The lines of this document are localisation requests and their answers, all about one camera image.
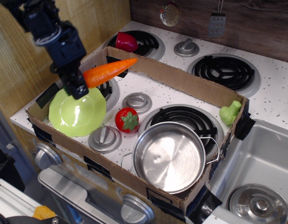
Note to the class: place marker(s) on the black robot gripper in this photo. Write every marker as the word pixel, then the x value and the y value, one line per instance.
pixel 66 52

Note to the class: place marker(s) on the orange toy carrot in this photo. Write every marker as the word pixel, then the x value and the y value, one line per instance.
pixel 101 74

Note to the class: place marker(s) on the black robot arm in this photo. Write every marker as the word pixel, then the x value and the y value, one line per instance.
pixel 39 17

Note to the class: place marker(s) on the light green plastic plate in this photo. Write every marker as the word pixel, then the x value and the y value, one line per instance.
pixel 77 117

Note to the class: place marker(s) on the red toy strawberry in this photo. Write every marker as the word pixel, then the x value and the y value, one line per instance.
pixel 127 120

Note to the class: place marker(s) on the silver stovetop knob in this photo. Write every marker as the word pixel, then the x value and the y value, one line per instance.
pixel 105 139
pixel 138 101
pixel 186 48

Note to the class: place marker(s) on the dark red toy cup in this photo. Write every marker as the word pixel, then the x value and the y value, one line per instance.
pixel 126 42

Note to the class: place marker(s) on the silver oven front knob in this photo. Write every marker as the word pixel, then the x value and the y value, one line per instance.
pixel 135 211
pixel 46 157

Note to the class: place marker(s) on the brown cardboard fence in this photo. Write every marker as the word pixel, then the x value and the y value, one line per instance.
pixel 112 174

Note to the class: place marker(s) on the stainless steel pot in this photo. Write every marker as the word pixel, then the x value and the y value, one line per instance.
pixel 170 156

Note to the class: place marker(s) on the hanging metal skimmer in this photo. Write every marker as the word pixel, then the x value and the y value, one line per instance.
pixel 170 14

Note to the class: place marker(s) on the hanging metal spatula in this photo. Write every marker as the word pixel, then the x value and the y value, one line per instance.
pixel 216 26

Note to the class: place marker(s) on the light green toy broccoli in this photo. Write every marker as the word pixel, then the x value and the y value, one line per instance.
pixel 228 114

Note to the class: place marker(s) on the grey toy sink basin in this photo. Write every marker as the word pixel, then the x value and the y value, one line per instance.
pixel 261 158

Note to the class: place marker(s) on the silver pot lid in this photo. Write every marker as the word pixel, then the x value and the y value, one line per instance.
pixel 258 204

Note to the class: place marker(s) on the silver oven door handle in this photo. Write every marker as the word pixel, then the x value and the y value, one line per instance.
pixel 80 203

